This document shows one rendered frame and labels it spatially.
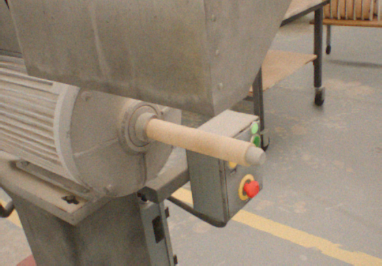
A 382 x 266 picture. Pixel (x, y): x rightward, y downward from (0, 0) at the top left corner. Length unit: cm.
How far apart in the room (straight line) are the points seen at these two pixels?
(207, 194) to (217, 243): 140
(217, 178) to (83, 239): 30
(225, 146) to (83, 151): 21
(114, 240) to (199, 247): 140
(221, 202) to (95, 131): 40
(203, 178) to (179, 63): 61
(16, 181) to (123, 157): 29
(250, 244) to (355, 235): 54
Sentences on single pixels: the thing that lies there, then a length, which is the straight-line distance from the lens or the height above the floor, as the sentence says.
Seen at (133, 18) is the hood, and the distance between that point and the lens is 43.
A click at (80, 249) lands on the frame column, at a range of 95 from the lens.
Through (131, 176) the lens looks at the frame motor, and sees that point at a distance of 76.
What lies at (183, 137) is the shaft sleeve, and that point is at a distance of 65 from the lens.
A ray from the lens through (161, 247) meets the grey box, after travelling 120.
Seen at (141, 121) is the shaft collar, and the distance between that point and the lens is 70.
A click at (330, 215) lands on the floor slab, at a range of 257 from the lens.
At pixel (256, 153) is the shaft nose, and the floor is 126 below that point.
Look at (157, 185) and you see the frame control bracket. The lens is 96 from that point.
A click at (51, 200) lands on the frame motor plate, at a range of 85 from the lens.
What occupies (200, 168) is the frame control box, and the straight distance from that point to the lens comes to 98.
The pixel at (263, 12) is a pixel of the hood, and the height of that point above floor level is 146.
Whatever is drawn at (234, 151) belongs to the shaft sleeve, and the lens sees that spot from 60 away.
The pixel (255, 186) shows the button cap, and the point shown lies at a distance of 102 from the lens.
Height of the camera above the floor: 155
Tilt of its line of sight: 28 degrees down
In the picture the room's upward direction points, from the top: 7 degrees counter-clockwise
